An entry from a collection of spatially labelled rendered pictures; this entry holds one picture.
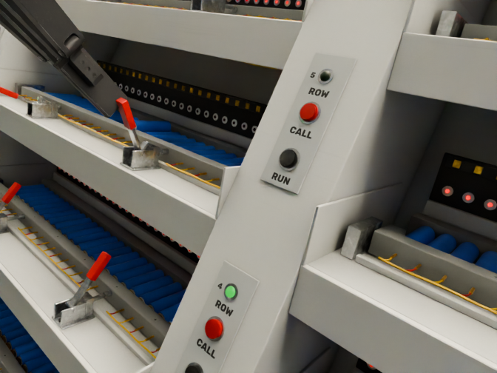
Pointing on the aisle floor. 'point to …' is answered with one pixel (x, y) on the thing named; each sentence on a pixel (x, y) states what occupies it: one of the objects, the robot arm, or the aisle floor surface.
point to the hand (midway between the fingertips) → (95, 83)
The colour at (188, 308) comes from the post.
